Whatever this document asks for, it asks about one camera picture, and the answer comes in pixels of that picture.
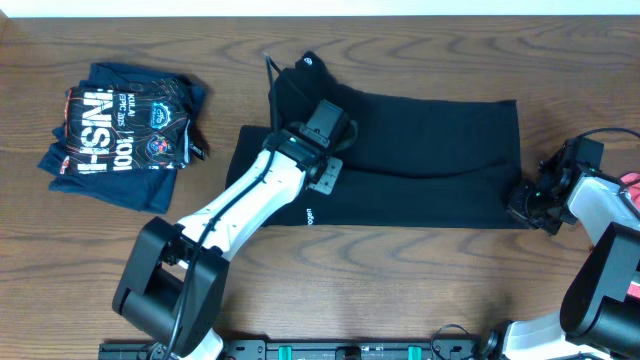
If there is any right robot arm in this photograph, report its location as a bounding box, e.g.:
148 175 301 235
487 171 639 359

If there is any black t-shirt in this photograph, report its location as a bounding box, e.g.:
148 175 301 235
224 50 531 230

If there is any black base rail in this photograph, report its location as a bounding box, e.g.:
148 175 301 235
97 338 501 360

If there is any red printed t-shirt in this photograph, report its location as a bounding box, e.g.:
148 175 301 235
621 172 639 299

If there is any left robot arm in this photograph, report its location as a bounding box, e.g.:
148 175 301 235
112 120 358 359

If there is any folded navy printed t-shirt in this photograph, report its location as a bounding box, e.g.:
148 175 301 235
38 62 208 214

